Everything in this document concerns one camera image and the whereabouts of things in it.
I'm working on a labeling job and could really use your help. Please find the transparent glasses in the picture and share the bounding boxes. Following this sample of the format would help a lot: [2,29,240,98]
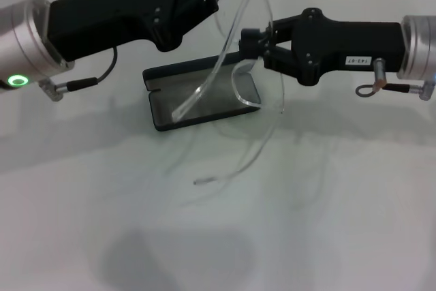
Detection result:
[172,0,286,187]

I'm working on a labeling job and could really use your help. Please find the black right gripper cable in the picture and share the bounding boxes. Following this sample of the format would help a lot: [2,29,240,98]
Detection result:
[356,59,423,98]

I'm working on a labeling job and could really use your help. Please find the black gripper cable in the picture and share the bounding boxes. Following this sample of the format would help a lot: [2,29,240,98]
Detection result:
[54,45,119,94]
[356,59,423,98]

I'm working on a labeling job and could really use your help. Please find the black glasses case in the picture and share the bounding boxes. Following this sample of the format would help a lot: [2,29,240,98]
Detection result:
[142,52,262,132]

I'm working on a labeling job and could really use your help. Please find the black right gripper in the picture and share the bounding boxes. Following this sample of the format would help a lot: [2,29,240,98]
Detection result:
[238,7,403,87]

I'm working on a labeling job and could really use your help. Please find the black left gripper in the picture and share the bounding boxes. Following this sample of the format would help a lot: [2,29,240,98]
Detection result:
[46,0,221,63]

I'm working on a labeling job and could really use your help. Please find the clear right gripper connector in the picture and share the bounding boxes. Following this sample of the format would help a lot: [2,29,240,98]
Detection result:
[419,78,436,101]

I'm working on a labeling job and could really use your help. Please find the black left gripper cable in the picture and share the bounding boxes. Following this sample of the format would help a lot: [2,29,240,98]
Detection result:
[54,45,119,94]

